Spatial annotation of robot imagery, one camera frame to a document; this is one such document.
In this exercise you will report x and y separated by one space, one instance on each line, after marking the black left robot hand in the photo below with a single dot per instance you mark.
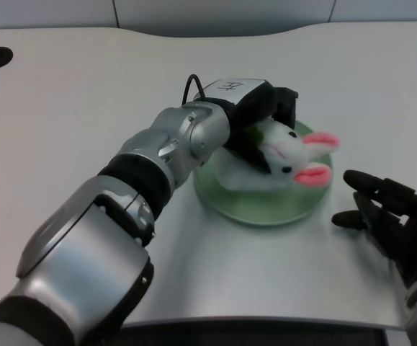
255 102

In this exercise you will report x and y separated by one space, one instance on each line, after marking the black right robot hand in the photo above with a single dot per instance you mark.
413 234

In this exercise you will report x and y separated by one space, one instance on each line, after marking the white rabbit plush doll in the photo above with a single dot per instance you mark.
287 151

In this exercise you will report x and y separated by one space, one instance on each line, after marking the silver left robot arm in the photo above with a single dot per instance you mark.
96 234

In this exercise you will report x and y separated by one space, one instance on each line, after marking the green round plate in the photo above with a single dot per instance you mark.
258 209

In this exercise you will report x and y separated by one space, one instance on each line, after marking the dark robot torso edge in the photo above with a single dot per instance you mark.
258 333

